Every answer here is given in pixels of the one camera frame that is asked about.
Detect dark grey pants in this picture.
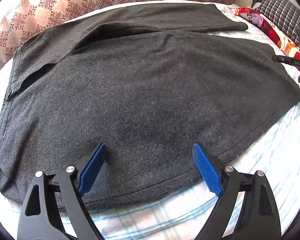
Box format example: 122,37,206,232
0,3,300,210

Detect plaid bed sheet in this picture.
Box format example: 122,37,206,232
0,0,300,239

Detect dark checkered pillow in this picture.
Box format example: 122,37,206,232
256,0,300,48

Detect colourful red pillow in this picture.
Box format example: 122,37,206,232
228,6,300,59

